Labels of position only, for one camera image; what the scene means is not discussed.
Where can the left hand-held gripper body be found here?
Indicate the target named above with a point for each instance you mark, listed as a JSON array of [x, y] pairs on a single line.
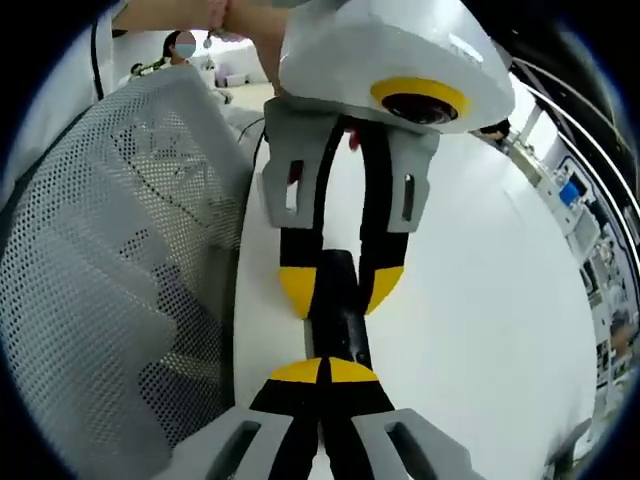
[[370, 50]]

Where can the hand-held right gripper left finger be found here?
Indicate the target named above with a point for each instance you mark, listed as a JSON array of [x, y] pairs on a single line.
[[280, 400]]

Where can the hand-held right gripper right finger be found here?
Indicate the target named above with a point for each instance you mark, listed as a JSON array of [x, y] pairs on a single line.
[[365, 400]]

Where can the black remote control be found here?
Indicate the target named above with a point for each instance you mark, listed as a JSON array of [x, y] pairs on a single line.
[[340, 300]]

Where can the blue box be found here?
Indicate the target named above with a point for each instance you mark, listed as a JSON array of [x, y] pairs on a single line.
[[570, 194]]

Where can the grey mesh office chair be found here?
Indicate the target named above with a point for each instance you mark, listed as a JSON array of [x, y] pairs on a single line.
[[100, 275]]

